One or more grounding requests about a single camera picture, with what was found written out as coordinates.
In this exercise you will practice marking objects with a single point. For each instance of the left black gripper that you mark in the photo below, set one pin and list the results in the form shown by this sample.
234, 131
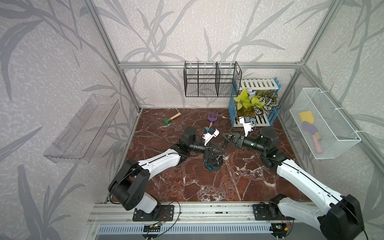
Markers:
208, 149

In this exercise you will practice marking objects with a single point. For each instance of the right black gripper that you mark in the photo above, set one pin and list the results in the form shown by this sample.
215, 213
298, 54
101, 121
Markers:
237, 140

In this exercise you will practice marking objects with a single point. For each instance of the teal alarm clock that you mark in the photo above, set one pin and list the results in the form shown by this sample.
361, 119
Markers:
213, 165

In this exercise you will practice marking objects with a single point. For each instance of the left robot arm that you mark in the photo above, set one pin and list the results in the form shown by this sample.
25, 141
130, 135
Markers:
130, 183

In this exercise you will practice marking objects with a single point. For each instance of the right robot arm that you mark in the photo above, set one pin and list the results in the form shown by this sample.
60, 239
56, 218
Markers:
336, 216

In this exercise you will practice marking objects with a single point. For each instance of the purple pink garden fork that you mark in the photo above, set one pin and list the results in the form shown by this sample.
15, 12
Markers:
212, 117

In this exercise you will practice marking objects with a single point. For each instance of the glass vase with plants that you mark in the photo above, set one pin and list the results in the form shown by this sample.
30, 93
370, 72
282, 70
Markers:
255, 103

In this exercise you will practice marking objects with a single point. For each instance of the yellow sponge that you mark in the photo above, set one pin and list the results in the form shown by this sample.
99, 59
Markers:
307, 116

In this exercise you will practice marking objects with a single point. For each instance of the purple pink garden trowel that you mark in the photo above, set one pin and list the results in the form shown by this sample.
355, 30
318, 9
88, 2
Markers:
310, 128

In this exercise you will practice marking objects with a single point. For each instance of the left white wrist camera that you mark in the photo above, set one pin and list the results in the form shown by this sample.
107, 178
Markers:
211, 133

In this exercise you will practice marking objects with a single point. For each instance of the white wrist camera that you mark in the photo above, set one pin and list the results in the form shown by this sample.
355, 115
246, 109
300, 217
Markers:
247, 123
211, 133

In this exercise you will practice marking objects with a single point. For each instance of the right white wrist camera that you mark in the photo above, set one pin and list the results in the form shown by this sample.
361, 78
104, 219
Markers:
247, 123

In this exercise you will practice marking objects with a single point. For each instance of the green rake wooden handle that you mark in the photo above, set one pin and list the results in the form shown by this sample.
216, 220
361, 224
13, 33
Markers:
166, 122

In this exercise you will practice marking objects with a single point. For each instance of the black wire wall basket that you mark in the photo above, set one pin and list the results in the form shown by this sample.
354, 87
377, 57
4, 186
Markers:
211, 80

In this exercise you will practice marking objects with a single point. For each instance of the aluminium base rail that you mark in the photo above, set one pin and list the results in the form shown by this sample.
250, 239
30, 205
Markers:
207, 213

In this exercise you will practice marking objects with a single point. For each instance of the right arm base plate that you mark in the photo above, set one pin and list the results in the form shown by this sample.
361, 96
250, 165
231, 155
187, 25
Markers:
268, 211

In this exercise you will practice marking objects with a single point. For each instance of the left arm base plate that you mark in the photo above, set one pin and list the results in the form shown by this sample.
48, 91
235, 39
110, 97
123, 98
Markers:
163, 213

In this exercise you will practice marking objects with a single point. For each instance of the white mesh wall basket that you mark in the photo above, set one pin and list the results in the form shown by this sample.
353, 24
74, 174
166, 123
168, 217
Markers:
335, 134

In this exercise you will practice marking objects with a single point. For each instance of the clear acrylic wall shelf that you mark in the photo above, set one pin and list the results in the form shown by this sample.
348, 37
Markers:
78, 142

